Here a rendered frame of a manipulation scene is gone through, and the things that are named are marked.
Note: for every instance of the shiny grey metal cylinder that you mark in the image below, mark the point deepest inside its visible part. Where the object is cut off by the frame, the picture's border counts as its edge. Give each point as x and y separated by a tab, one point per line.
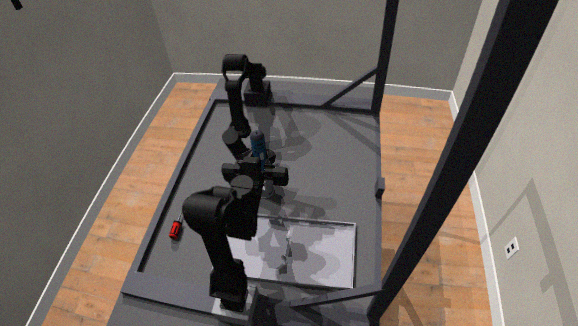
269	193

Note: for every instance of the grey l-shaped bracket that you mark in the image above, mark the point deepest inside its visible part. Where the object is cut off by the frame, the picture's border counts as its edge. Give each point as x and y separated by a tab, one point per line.
267	185

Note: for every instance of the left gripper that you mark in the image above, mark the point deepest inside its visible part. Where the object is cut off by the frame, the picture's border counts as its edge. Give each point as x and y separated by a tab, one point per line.
280	174

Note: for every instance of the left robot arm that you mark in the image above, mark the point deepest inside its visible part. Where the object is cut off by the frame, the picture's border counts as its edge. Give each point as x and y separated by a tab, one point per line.
207	215

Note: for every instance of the blue electric screwdriver barrel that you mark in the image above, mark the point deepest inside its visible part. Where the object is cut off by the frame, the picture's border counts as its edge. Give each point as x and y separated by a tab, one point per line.
258	146

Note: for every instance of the red hand screwdriver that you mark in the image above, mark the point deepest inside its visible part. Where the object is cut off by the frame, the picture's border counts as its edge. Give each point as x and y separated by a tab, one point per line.
174	232

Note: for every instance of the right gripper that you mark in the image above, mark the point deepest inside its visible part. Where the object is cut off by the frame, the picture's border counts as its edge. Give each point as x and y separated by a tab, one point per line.
271	154

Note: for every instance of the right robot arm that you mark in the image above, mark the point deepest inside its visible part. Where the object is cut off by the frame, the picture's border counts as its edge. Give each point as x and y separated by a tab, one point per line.
238	62

